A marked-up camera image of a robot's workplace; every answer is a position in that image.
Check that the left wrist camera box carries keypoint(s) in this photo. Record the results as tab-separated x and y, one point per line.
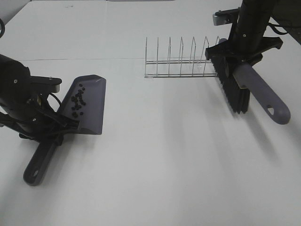
45	84

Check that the grey plastic dustpan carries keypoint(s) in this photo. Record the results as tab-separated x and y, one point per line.
91	123

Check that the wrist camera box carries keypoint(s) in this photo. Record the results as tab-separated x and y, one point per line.
45	84
223	17

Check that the metal wire dish rack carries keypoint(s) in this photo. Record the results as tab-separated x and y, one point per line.
179	62

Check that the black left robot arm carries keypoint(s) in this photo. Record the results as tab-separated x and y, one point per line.
14	76

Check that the grey brush black bristles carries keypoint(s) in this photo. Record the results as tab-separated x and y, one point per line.
238	92

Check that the pile of coffee beans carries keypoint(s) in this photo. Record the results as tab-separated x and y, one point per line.
77	102

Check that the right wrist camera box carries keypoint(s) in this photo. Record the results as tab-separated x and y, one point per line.
223	17

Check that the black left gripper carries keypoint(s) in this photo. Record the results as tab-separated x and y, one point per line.
30	114

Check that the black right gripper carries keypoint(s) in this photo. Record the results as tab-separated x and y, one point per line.
239	50

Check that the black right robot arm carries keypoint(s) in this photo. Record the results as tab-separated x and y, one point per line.
253	17

